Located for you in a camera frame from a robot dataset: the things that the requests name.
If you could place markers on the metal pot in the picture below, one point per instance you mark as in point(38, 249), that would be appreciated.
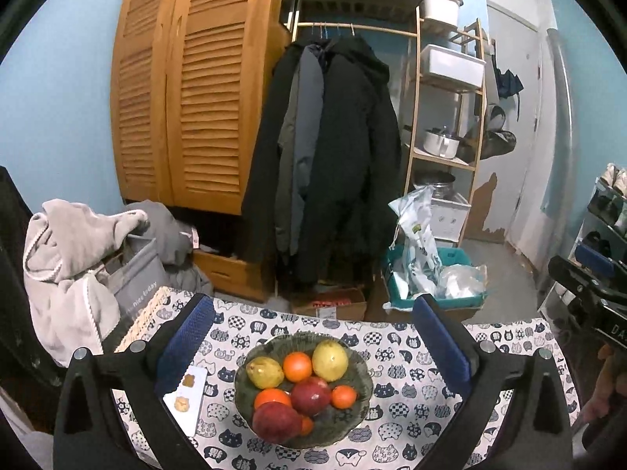
point(443, 188)

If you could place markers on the white patterned box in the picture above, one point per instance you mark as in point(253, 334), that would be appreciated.
point(450, 220)

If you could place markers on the clear plastic bag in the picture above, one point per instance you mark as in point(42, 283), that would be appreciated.
point(460, 281)

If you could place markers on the grey hanging bag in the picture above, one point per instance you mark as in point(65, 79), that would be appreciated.
point(494, 117)

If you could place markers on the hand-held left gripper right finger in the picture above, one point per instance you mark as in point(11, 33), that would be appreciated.
point(441, 347)

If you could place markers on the person's right hand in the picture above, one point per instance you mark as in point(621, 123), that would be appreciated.
point(600, 382)

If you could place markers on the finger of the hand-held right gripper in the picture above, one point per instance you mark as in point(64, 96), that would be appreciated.
point(568, 271)
point(595, 257)

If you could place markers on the beige lace cloth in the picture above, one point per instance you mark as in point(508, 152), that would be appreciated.
point(142, 318)

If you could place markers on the large white storage box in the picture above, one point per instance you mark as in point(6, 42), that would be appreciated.
point(453, 66)

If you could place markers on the wooden shelf rack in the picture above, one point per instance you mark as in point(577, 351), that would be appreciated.
point(411, 156)

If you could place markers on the grey jacket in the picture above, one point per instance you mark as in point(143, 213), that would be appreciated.
point(306, 132)

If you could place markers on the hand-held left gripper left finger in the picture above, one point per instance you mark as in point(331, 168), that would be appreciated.
point(188, 338)

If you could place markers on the small tangerine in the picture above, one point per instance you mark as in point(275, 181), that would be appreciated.
point(307, 426)
point(343, 396)

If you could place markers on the shoe rack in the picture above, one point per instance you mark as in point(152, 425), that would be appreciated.
point(583, 235)

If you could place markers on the metal pipe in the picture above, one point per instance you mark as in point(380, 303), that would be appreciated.
point(561, 132)

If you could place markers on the small white storage box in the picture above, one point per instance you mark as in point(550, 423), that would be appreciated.
point(441, 5)

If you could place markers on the dark green hanging bag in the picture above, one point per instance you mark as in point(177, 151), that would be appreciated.
point(499, 144)

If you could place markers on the green glass bowl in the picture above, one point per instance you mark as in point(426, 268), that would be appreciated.
point(338, 431)

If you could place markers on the red apple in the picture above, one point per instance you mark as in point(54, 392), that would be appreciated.
point(277, 423)
point(311, 395)

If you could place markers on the cat print tablecloth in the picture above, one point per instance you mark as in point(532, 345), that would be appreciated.
point(392, 401)

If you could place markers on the large cardboard box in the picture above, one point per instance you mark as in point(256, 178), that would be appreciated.
point(426, 314)

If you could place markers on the large orange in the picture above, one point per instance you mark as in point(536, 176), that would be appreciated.
point(297, 367)

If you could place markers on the white card with brown stickers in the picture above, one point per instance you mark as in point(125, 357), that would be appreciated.
point(196, 396)

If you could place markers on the group of shoes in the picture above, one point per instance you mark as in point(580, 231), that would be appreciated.
point(612, 181)

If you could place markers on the grey fabric bag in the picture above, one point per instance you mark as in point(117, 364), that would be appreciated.
point(142, 279)

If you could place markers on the black hooded coat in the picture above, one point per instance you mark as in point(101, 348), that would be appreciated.
point(352, 156)

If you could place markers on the cardboard box with red label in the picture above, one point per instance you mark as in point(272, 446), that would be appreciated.
point(338, 308)

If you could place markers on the teal crate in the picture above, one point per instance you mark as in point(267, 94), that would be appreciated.
point(399, 303)

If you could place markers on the wooden drawer unit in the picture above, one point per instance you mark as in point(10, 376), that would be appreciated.
point(230, 271)

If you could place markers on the grey clothes pile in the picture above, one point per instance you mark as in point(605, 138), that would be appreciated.
point(161, 225)

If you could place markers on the white door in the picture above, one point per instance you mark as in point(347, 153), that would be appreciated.
point(514, 132)

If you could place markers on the yellow-green pear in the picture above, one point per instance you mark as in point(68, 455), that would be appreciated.
point(264, 372)

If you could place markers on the yellow pear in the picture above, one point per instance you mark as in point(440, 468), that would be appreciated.
point(329, 360)

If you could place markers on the silver cooking pot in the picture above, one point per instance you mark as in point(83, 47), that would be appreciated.
point(441, 144)

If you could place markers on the wooden louvered wardrobe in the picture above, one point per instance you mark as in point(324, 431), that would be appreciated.
point(196, 107)

